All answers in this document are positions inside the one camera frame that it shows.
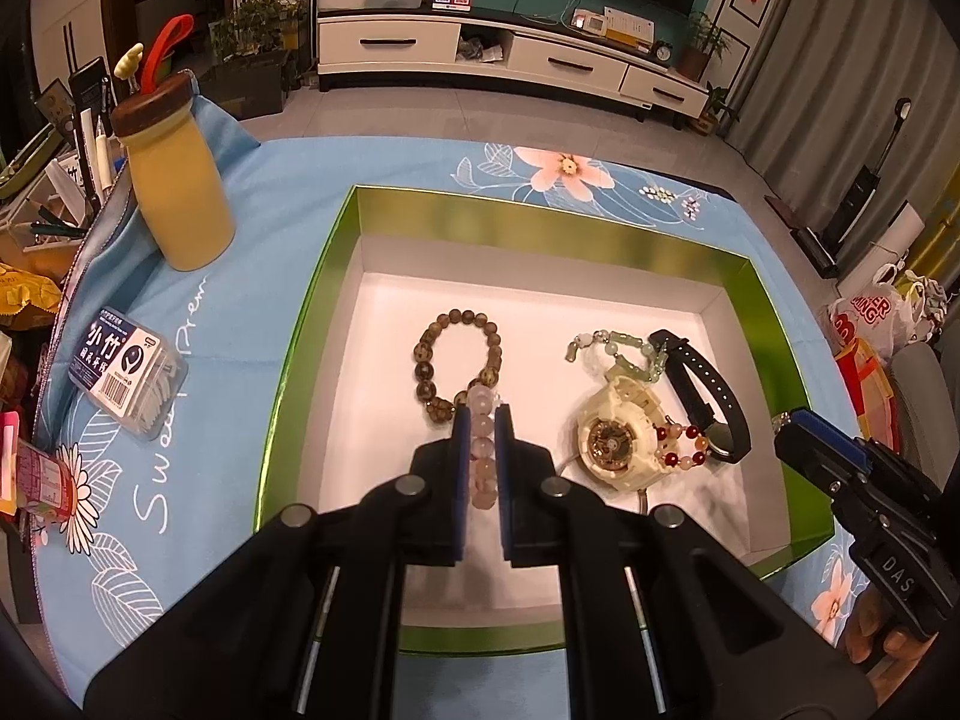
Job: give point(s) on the black wristwatch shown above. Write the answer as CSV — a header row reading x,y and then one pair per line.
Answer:
x,y
712,390

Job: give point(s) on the gold snack wrapper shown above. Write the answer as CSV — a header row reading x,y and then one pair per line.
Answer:
x,y
26,292

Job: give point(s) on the cream wristwatch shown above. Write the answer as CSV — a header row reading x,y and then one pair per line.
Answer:
x,y
615,442

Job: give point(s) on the leafy plant in black planter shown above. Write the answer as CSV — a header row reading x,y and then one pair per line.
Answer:
x,y
251,75

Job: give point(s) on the white electronic device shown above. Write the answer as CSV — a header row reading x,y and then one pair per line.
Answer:
x,y
587,19

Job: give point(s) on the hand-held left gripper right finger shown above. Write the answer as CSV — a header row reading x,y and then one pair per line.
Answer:
x,y
504,465

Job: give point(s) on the clear floss pick box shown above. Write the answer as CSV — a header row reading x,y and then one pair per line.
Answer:
x,y
120,367

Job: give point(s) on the green cardboard box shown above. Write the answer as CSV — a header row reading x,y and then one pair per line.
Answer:
x,y
525,292

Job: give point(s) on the red paper bag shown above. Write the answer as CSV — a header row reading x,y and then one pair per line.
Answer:
x,y
866,382

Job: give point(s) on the white tall cabinet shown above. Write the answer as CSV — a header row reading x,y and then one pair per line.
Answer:
x,y
82,7

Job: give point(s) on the small potted plant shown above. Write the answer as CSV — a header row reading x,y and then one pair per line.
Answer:
x,y
712,112

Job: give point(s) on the yellow curtain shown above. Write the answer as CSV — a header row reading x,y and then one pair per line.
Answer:
x,y
945,217

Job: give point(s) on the small black clock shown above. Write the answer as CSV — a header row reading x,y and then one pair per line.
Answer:
x,y
663,52

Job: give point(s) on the yellow and white box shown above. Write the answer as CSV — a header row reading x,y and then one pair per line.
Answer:
x,y
626,24

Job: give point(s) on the crumpled patterned cloth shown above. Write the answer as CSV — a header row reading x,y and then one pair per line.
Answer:
x,y
922,304

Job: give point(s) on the grey curtain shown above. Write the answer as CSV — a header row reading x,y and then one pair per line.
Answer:
x,y
825,52

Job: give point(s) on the desk organizer with pens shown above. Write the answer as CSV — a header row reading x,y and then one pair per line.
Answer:
x,y
60,195

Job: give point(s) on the white printed plastic bag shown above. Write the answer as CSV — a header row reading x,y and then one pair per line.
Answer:
x,y
874,315

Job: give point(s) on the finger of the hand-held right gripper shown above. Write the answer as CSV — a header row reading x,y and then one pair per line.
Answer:
x,y
821,439

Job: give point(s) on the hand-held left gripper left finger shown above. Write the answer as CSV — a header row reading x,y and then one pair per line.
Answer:
x,y
461,465

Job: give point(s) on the yellow bottle with brown lid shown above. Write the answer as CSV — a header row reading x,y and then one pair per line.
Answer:
x,y
184,195

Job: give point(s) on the white television cabinet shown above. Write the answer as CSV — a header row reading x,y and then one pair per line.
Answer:
x,y
390,41

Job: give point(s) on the person's right hand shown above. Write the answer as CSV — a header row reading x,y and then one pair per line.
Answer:
x,y
870,630

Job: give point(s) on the black upright vacuum cleaner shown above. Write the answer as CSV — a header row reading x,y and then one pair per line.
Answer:
x,y
855,202

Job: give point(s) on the tall potted plant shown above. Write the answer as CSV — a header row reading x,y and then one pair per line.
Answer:
x,y
697,52

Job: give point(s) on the white paper roll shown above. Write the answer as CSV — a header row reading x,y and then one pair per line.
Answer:
x,y
892,240

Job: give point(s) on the grey chair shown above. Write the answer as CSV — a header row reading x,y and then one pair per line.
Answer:
x,y
926,390

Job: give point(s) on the pink snack packet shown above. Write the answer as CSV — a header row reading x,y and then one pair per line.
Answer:
x,y
45,480

